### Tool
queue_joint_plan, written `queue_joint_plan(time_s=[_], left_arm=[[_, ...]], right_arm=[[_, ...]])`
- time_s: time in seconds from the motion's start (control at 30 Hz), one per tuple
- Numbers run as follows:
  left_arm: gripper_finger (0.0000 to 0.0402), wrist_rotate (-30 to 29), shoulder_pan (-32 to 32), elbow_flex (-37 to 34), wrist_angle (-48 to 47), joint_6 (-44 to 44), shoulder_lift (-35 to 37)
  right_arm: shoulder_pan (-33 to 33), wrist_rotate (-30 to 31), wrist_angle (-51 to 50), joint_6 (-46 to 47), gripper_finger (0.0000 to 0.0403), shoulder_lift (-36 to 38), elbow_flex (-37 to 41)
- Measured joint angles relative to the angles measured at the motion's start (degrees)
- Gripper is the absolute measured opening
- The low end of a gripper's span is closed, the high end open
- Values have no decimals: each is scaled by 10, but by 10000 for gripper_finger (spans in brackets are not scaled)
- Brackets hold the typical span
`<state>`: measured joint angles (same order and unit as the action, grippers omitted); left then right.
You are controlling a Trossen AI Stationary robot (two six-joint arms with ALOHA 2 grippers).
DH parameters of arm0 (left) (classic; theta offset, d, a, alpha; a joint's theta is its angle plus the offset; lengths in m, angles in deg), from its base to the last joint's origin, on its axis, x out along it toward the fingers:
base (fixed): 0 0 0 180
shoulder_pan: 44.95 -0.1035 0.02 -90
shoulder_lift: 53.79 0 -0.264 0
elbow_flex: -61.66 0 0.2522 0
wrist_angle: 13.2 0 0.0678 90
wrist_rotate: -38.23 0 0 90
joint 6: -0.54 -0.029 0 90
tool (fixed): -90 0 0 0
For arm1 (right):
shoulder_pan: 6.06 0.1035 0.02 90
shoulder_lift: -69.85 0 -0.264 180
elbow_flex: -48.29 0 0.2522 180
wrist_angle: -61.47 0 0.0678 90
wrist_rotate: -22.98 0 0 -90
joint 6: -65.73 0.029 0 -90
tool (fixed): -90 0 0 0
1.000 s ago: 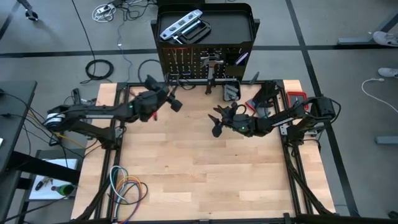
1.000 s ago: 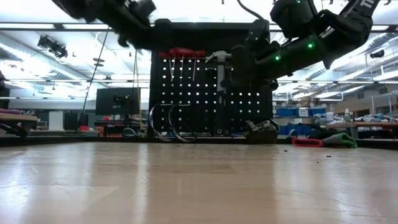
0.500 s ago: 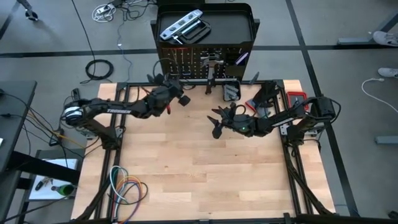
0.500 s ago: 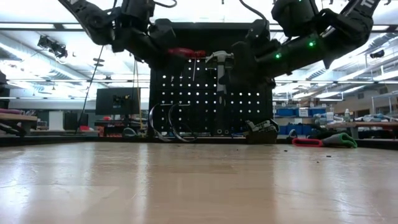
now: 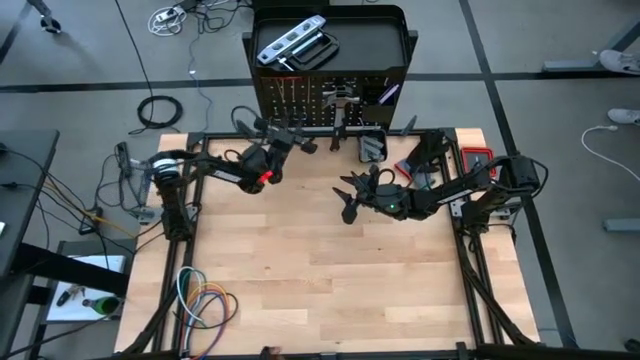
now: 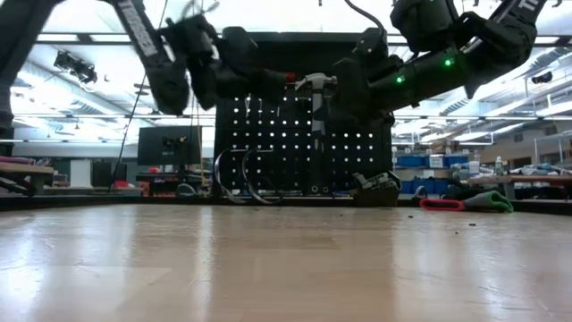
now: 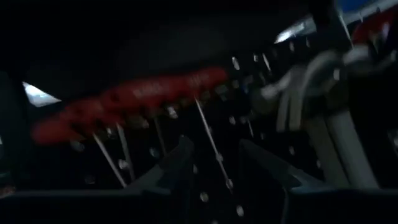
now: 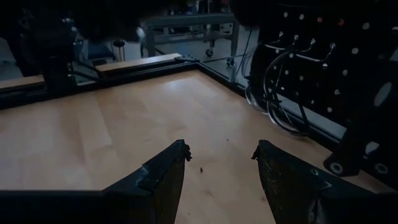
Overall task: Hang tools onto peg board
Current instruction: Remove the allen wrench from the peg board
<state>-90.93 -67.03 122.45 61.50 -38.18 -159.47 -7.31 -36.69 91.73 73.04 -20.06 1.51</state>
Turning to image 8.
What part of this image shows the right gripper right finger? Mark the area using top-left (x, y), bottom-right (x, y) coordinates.
top-left (251, 139), bottom-right (398, 224)

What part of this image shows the black pegboard tool cart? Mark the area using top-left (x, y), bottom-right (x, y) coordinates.
top-left (231, 0), bottom-right (398, 190)

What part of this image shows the black aluminium table frame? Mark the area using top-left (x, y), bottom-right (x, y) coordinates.
top-left (0, 54), bottom-right (348, 150)

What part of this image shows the grey metal workbench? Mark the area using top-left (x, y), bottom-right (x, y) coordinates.
top-left (142, 12), bottom-right (241, 83)

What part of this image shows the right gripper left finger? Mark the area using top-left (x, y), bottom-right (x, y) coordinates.
top-left (0, 139), bottom-right (193, 224)

